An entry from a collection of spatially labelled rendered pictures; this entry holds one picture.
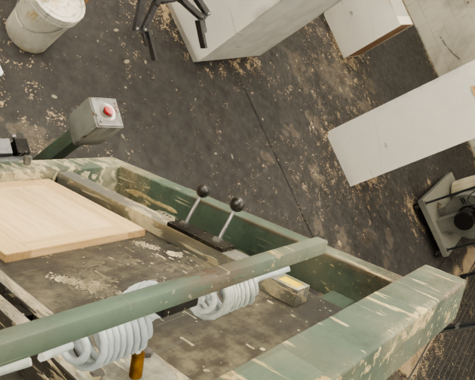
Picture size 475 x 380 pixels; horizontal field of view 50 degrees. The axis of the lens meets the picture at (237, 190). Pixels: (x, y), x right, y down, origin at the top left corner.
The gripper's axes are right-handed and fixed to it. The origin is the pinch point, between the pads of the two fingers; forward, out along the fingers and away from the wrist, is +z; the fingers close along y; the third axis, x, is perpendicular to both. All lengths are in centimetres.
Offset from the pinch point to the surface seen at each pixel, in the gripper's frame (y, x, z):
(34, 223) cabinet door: -45, 5, 33
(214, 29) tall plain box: 115, 218, 10
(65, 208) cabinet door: -36, 17, 35
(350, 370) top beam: -15, -75, 42
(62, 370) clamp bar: -50, -62, 30
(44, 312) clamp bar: -49, -48, 29
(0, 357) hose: -53, -86, 11
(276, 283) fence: -4, -37, 50
